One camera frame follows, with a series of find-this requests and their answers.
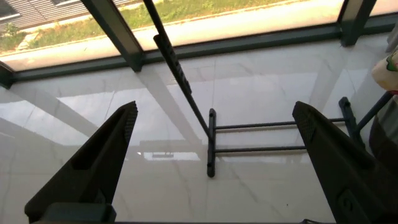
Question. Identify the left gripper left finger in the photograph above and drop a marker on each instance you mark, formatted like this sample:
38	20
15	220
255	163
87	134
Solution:
56	199

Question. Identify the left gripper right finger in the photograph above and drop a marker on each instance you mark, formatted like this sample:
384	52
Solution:
373	186

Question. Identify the window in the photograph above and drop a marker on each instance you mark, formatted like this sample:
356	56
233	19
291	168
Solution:
248	21

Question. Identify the black clothes rack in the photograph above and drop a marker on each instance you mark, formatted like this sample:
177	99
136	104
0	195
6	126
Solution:
211	140

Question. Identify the cream printed garment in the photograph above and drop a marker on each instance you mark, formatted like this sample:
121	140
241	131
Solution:
385	74

